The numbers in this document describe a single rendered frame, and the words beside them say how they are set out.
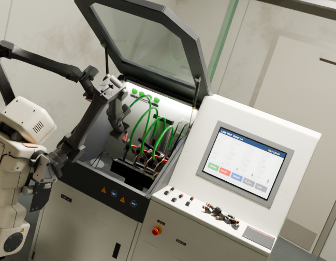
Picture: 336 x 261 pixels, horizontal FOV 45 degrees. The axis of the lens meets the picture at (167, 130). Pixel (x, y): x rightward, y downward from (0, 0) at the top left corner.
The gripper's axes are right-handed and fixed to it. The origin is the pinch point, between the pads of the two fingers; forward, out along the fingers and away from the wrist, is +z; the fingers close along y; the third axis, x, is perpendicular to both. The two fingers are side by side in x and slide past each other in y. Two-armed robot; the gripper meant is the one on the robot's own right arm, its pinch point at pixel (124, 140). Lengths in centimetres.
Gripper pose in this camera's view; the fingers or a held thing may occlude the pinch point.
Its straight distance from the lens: 226.7
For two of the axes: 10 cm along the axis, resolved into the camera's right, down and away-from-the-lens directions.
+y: 6.4, -6.8, 3.6
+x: -7.3, -3.9, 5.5
